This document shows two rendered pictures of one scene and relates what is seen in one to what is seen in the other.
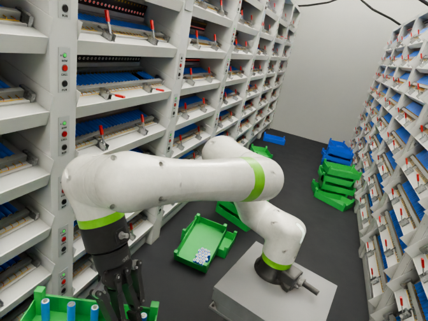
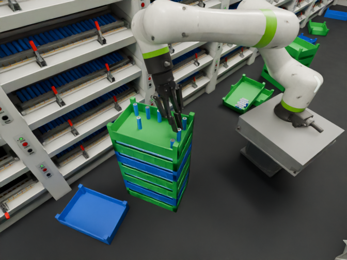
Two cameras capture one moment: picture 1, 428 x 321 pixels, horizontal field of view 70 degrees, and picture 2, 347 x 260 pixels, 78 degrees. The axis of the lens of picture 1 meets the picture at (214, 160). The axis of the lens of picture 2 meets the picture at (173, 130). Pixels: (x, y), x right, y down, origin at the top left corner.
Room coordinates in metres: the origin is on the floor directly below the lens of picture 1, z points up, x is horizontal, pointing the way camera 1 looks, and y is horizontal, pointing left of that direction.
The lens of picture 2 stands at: (-0.06, -0.16, 1.15)
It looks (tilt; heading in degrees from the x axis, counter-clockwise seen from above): 46 degrees down; 27
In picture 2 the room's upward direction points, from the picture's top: straight up
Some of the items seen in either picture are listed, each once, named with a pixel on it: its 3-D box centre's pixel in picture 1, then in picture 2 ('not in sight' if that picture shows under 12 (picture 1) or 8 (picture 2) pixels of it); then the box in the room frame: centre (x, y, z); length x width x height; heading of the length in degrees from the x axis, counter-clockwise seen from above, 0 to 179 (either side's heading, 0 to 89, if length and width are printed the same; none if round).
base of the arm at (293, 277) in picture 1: (286, 273); (298, 115); (0.97, -0.37, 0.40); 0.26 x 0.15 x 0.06; 53
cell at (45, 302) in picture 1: (45, 310); (136, 109); (0.52, 0.33, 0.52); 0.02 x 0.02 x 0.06
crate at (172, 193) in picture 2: not in sight; (156, 168); (0.46, 0.20, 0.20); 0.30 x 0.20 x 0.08; 95
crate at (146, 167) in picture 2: not in sight; (154, 149); (0.46, 0.20, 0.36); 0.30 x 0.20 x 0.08; 95
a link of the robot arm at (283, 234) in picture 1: (281, 237); (299, 87); (1.01, -0.32, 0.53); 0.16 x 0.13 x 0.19; 48
